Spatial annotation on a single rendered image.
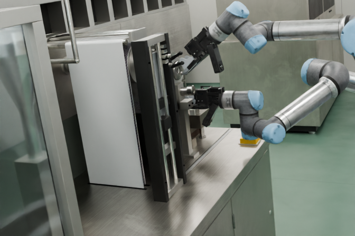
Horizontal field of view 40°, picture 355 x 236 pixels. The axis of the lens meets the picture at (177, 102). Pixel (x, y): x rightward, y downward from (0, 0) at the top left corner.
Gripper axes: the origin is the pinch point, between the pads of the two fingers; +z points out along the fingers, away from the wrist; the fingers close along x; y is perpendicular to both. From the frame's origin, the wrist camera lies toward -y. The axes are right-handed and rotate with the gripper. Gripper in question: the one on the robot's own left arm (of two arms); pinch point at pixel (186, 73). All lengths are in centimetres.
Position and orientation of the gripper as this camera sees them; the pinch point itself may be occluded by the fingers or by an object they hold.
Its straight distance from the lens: 195.2
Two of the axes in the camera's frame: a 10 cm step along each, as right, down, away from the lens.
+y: -6.7, -7.4, 0.9
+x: -4.3, 2.8, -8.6
